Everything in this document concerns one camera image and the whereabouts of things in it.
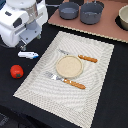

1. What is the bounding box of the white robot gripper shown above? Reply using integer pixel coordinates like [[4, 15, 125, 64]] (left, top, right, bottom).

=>
[[0, 6, 44, 51]]

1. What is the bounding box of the white toy fish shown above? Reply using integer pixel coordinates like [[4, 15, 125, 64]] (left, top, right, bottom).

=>
[[18, 51, 39, 59]]

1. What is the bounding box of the red toy sausage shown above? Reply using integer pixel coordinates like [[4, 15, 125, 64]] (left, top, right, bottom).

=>
[[10, 65, 24, 79]]

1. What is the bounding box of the grey frying pan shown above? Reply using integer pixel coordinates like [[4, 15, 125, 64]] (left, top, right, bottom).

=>
[[56, 2, 79, 20]]

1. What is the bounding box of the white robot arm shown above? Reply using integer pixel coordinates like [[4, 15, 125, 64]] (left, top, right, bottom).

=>
[[0, 0, 48, 49]]

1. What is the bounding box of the pink stove board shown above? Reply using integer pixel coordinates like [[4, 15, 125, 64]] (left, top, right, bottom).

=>
[[48, 0, 128, 43]]

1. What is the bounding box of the round beige plate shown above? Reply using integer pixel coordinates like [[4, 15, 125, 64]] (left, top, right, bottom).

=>
[[56, 55, 83, 78]]

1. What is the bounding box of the grey cooking pot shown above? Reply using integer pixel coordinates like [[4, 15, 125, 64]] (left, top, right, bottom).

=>
[[80, 1, 103, 25]]

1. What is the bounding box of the woven beige placemat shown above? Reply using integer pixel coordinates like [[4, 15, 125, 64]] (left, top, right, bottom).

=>
[[14, 31, 114, 128]]

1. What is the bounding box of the beige bowl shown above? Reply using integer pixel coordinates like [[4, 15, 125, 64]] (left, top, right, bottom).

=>
[[119, 5, 128, 30]]

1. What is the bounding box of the wooden handled knife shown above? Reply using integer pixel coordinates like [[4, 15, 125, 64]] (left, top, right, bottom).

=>
[[58, 49, 98, 63]]

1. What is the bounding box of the wooden handled fork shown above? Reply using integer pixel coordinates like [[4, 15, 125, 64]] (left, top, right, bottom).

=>
[[44, 72, 86, 89]]

